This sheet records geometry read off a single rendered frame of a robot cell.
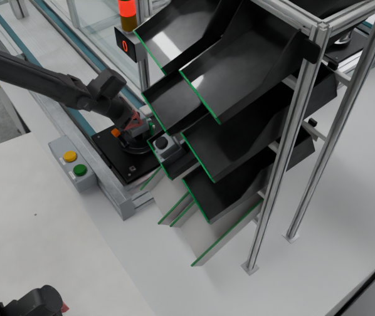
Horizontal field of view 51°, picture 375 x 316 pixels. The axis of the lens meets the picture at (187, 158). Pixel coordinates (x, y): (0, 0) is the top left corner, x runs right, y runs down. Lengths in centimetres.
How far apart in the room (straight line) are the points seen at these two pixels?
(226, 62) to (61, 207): 84
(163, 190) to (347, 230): 59
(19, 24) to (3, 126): 105
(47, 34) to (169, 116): 123
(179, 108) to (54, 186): 69
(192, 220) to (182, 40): 52
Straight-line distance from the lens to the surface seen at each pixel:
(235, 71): 67
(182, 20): 78
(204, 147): 79
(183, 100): 85
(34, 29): 205
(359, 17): 65
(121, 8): 125
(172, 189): 111
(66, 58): 181
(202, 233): 105
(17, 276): 128
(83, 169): 128
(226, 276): 119
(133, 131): 124
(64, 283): 123
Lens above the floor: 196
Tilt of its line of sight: 51 degrees down
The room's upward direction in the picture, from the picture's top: straight up
